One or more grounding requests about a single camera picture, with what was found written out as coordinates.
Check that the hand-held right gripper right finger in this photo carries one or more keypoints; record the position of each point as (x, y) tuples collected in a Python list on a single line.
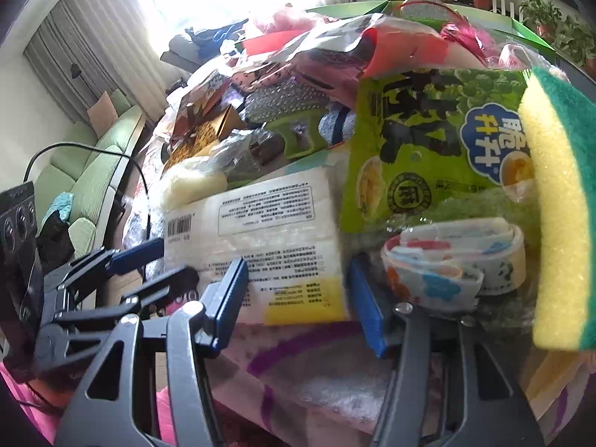
[(368, 302)]

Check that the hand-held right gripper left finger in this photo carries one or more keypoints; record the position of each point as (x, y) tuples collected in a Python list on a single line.
[(230, 298)]

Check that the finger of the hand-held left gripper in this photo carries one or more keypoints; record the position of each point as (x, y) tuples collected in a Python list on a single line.
[(139, 254), (163, 286)]

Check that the yellow and green sponge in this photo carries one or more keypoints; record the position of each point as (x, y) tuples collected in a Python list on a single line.
[(558, 223)]

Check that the green cardboard box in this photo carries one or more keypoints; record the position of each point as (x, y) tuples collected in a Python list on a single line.
[(344, 8), (521, 30)]

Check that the person's left forearm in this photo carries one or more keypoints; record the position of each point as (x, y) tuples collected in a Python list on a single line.
[(28, 403)]

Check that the black cloth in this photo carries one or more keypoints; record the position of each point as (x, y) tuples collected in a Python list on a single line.
[(56, 240)]

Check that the teal cloth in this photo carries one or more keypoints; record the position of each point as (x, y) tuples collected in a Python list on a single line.
[(60, 207)]

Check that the pale yellow soft sponge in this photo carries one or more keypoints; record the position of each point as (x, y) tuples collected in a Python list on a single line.
[(193, 181)]

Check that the green sofa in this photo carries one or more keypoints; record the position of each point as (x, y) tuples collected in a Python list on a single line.
[(93, 167)]

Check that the purple patterned blanket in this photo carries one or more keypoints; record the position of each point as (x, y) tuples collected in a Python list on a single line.
[(302, 382)]

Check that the yellow wedge gift box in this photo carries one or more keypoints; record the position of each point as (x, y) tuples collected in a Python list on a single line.
[(205, 137)]

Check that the clear plastic bag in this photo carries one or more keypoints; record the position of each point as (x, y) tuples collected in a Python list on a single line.
[(256, 153)]

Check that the green snack bag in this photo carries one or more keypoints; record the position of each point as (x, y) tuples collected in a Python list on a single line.
[(419, 149)]

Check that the green plastic holder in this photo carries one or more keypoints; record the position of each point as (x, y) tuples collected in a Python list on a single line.
[(302, 132)]

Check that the blue and white cloth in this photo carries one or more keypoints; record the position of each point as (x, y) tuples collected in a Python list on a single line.
[(337, 123)]

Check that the silver glitter pouch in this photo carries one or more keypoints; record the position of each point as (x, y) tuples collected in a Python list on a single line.
[(284, 100)]

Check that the grey sheer curtain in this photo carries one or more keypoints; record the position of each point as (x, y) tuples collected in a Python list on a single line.
[(88, 46)]

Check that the grey armchair with clutter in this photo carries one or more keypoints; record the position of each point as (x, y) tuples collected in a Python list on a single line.
[(205, 42)]

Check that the pink patterned packet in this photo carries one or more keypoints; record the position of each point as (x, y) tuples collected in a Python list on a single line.
[(288, 77)]

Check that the white and red snack packet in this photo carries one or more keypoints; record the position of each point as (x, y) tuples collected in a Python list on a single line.
[(335, 32)]

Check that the pink fluffy bath pouf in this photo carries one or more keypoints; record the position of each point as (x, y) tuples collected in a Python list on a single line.
[(284, 21)]

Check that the magenta feather decoration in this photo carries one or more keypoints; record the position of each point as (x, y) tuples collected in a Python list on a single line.
[(461, 35)]

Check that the row of potted plants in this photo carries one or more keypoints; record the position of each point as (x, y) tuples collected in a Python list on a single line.
[(540, 9)]

